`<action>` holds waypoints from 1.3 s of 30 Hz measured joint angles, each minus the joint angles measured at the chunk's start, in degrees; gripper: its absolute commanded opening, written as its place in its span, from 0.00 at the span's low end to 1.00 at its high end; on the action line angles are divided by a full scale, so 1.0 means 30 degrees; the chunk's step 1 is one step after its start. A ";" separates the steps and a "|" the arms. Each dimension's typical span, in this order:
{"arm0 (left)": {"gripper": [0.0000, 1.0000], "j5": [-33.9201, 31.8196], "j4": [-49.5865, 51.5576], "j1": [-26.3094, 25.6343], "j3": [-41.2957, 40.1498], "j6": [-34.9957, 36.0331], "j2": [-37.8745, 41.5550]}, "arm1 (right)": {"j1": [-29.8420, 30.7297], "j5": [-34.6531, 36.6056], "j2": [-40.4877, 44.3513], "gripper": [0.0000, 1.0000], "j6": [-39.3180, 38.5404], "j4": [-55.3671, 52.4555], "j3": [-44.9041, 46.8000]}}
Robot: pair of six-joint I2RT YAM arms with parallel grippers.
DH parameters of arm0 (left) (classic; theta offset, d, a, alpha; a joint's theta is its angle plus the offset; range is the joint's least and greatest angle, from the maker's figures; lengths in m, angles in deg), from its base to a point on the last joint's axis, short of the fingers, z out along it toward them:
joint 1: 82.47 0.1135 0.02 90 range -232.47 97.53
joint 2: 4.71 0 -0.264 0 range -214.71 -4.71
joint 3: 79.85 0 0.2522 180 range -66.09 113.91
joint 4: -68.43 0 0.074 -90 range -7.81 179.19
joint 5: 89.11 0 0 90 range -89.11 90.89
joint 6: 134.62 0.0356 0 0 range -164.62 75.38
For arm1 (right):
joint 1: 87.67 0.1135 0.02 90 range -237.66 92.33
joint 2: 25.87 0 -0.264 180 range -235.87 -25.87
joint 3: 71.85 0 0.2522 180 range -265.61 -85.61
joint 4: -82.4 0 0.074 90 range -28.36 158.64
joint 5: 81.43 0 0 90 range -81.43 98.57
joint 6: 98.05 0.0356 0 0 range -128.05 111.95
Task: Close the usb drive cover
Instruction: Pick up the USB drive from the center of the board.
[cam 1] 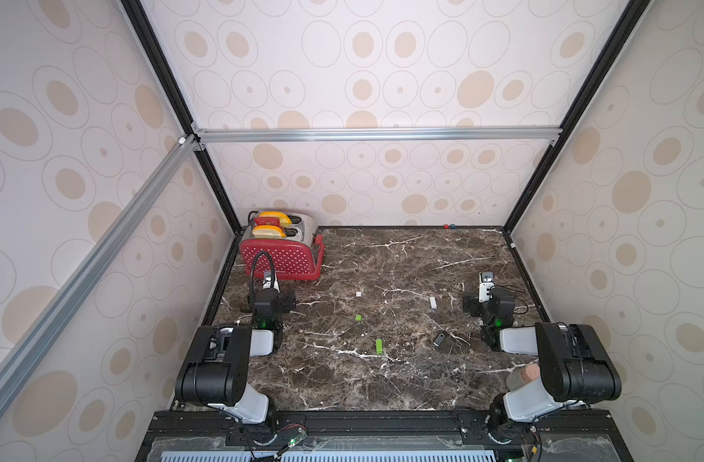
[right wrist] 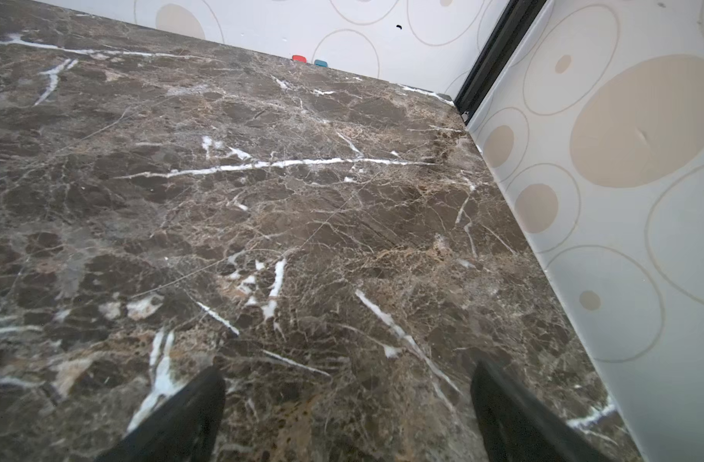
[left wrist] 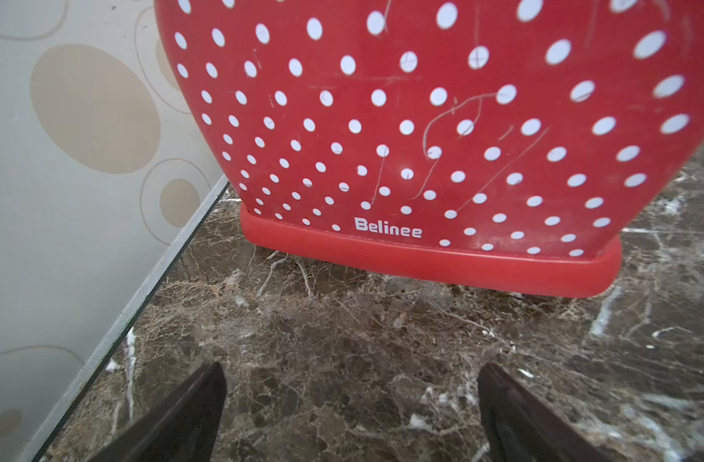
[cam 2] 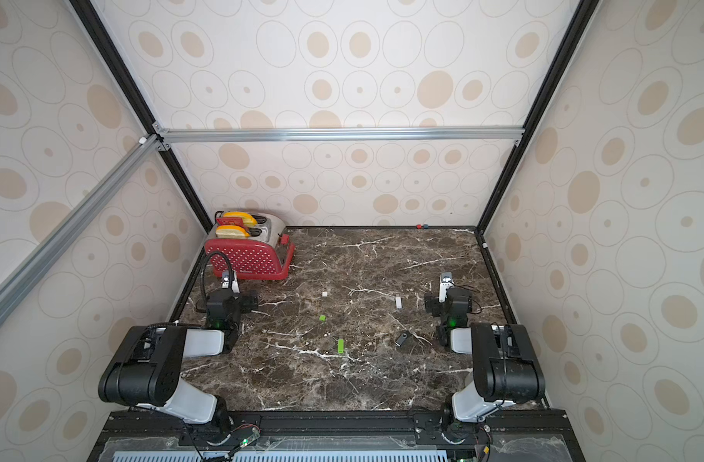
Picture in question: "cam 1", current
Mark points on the back toast slice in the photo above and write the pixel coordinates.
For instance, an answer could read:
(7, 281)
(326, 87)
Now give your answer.
(277, 219)

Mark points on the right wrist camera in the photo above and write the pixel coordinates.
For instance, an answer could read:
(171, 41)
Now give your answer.
(486, 284)

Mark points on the toast slice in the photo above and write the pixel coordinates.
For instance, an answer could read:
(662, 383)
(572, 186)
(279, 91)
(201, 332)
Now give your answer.
(277, 219)
(267, 231)

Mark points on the front toast slice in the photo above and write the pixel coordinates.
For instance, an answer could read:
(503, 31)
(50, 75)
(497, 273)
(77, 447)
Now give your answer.
(267, 231)

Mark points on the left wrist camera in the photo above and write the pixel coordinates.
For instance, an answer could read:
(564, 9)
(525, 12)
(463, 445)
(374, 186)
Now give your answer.
(270, 281)

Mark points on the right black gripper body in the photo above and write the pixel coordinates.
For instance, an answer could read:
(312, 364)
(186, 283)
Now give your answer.
(487, 304)

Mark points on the left diagonal aluminium bar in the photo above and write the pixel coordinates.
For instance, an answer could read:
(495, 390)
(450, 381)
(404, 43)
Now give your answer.
(25, 358)

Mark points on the horizontal aluminium bar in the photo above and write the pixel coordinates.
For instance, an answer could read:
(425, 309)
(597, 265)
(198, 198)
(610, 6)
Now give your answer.
(409, 134)

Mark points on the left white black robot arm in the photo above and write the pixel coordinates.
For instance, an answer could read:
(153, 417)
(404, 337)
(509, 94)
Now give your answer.
(215, 372)

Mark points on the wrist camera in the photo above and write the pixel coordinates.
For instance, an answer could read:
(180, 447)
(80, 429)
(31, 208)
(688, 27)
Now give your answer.
(486, 284)
(270, 281)

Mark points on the red toaster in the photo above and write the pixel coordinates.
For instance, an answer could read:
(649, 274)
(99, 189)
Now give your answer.
(299, 256)

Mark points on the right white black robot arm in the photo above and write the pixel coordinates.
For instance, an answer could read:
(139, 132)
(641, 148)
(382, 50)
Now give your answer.
(575, 368)

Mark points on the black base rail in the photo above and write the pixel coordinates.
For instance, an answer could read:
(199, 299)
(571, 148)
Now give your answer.
(454, 435)

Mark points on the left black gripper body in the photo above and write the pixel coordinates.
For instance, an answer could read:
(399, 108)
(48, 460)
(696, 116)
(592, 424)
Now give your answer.
(269, 300)

